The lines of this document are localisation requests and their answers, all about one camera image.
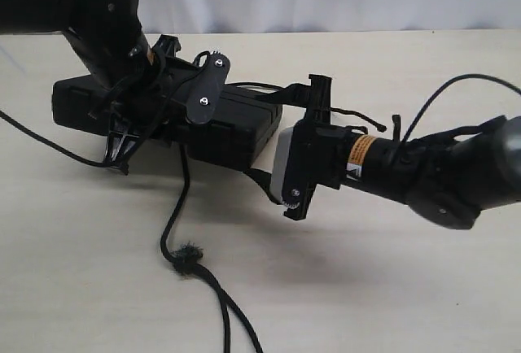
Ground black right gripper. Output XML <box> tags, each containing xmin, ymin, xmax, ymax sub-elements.
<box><xmin>247</xmin><ymin>74</ymin><xmax>351</xmax><ymax>220</ymax></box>

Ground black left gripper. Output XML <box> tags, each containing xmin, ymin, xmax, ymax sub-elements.
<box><xmin>87</xmin><ymin>34</ymin><xmax>181</xmax><ymax>175</ymax></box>

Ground black plastic tool case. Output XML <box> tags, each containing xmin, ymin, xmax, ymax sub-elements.
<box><xmin>51</xmin><ymin>76</ymin><xmax>282</xmax><ymax>171</ymax></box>

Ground black braided rope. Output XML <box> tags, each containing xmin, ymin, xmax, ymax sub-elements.
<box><xmin>158</xmin><ymin>82</ymin><xmax>387</xmax><ymax>353</ymax></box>

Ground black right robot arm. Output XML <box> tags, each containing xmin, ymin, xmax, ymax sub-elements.
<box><xmin>247</xmin><ymin>75</ymin><xmax>520</xmax><ymax>230</ymax></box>

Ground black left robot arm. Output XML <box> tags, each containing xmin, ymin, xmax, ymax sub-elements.
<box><xmin>1</xmin><ymin>0</ymin><xmax>204</xmax><ymax>173</ymax></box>

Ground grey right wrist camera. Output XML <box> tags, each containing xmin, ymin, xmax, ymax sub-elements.
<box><xmin>269</xmin><ymin>127</ymin><xmax>300</xmax><ymax>209</ymax></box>

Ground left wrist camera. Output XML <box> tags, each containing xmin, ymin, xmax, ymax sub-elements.
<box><xmin>186</xmin><ymin>51</ymin><xmax>230</xmax><ymax>125</ymax></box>

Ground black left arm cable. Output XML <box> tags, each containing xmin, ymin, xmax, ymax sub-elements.
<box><xmin>0</xmin><ymin>109</ymin><xmax>105</xmax><ymax>167</ymax></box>

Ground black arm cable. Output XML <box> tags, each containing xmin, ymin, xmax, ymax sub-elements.
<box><xmin>392</xmin><ymin>72</ymin><xmax>521</xmax><ymax>146</ymax></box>
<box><xmin>0</xmin><ymin>109</ymin><xmax>105</xmax><ymax>167</ymax></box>

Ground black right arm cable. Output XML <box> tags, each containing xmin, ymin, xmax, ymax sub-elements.
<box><xmin>392</xmin><ymin>72</ymin><xmax>521</xmax><ymax>146</ymax></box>

